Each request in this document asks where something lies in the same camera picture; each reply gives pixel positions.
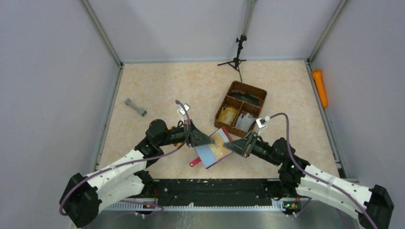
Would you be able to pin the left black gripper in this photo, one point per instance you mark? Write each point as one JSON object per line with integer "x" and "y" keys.
{"x": 197, "y": 138}

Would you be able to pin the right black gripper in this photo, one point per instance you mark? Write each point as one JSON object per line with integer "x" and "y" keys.
{"x": 242, "y": 146}

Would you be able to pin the gold credit card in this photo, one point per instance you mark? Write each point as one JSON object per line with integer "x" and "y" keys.
{"x": 220, "y": 138}

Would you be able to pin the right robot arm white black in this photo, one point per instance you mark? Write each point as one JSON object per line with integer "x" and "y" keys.
{"x": 372, "y": 207}

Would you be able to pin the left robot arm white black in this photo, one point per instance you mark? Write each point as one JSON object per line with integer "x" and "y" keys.
{"x": 85, "y": 196}

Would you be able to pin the light blue card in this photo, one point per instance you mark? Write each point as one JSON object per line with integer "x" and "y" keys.
{"x": 205, "y": 156}

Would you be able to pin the silver cards in basket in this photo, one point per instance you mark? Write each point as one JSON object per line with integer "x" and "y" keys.
{"x": 245, "y": 121}

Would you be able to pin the gold card in basket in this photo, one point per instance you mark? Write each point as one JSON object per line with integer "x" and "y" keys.
{"x": 227, "y": 115}

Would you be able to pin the yellow toy block car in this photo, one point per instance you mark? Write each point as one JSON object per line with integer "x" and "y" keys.
{"x": 177, "y": 144}

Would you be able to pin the brown wicker divided basket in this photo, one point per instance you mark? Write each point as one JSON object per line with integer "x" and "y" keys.
{"x": 241, "y": 106}

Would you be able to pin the black item in basket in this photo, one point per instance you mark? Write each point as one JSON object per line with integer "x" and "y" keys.
{"x": 245, "y": 97}

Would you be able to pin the grey plastic connector piece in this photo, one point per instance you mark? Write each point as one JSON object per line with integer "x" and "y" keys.
{"x": 141, "y": 111}

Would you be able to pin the black mini tripod stand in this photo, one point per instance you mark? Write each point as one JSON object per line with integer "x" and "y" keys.
{"x": 236, "y": 61}

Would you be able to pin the orange flashlight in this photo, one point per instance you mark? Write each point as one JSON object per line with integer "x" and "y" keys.
{"x": 317, "y": 77}

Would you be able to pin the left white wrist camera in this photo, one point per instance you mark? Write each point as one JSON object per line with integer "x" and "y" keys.
{"x": 182, "y": 110}

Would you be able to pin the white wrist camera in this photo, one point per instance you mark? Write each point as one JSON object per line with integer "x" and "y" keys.
{"x": 262, "y": 124}
{"x": 182, "y": 110}

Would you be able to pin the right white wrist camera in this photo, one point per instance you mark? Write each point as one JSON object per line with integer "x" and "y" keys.
{"x": 262, "y": 124}

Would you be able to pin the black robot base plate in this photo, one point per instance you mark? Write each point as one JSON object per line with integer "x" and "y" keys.
{"x": 215, "y": 192}

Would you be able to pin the white perforated cable duct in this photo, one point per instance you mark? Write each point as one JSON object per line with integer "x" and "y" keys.
{"x": 275, "y": 206}

